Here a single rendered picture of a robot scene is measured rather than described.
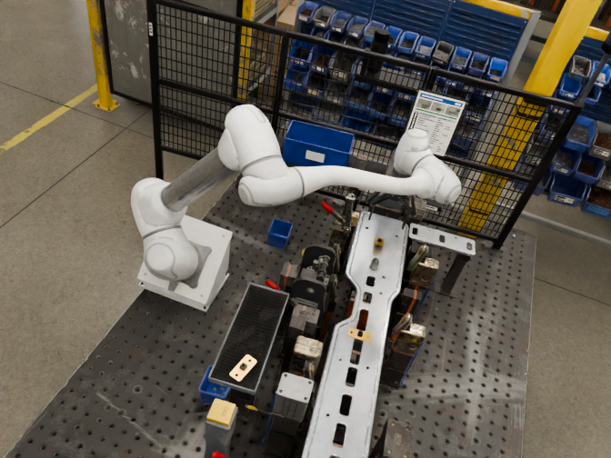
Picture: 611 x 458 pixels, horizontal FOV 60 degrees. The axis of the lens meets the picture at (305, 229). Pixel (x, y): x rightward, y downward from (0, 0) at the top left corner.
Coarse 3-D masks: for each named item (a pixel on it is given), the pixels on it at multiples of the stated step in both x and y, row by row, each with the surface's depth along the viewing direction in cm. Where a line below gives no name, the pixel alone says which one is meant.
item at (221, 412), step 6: (216, 402) 141; (222, 402) 142; (216, 408) 140; (222, 408) 140; (228, 408) 141; (234, 408) 141; (210, 414) 139; (216, 414) 139; (222, 414) 139; (228, 414) 139; (210, 420) 138; (216, 420) 138; (222, 420) 138; (228, 420) 138
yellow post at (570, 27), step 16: (576, 0) 194; (592, 0) 193; (560, 16) 204; (576, 16) 197; (592, 16) 196; (560, 32) 202; (576, 32) 201; (544, 48) 214; (560, 48) 206; (544, 64) 211; (560, 64) 210; (528, 80) 224; (544, 80) 215; (512, 112) 236; (528, 112) 226; (512, 128) 232; (512, 144) 237; (496, 160) 244; (480, 192) 257; (496, 192) 255; (464, 224) 273; (480, 224) 270
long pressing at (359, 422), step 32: (384, 224) 228; (352, 256) 211; (384, 256) 214; (384, 288) 201; (352, 320) 188; (384, 320) 190; (320, 384) 168; (320, 416) 160; (352, 416) 162; (320, 448) 153; (352, 448) 154
